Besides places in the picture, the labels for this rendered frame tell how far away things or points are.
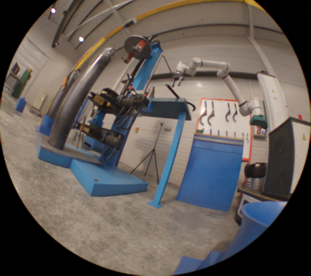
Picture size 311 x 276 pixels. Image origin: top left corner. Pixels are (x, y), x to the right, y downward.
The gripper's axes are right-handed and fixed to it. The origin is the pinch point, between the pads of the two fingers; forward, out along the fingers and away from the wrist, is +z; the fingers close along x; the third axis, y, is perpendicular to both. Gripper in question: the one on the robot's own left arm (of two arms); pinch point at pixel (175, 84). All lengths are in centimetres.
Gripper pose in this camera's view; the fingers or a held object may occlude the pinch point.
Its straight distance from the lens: 110.8
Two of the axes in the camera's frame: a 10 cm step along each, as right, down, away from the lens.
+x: 7.2, -0.1, -6.9
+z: -3.0, 9.0, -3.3
